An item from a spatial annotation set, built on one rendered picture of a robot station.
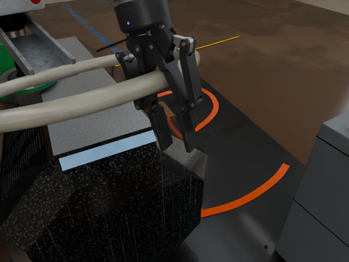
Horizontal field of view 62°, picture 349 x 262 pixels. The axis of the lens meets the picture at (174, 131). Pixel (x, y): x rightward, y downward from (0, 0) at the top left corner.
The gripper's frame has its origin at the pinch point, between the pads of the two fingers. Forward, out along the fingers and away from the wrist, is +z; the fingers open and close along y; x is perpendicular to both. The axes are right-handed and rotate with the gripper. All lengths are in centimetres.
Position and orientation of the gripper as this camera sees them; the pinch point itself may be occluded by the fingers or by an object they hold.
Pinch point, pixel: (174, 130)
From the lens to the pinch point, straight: 47.9
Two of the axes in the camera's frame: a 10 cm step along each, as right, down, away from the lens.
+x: -5.1, 4.5, -7.3
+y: -8.3, -0.2, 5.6
